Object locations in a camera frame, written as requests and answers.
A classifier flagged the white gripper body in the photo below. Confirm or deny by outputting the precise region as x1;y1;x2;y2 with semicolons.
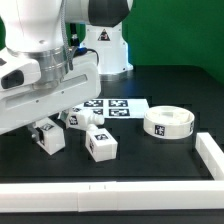
0;49;101;135

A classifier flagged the white front barrier rail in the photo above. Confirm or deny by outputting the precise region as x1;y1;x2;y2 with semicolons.
0;181;224;213

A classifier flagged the white right barrier rail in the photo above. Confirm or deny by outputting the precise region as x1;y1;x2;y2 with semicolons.
195;132;224;181

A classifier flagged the white round stool seat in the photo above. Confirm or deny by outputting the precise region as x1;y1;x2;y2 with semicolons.
143;106;195;140

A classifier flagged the white barrier rail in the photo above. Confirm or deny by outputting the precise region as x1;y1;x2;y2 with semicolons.
195;132;224;181
0;181;224;213

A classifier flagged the paper sheet with markers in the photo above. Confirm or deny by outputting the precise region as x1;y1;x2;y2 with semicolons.
77;99;149;119

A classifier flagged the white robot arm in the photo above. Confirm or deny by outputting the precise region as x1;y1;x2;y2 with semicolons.
0;0;133;135

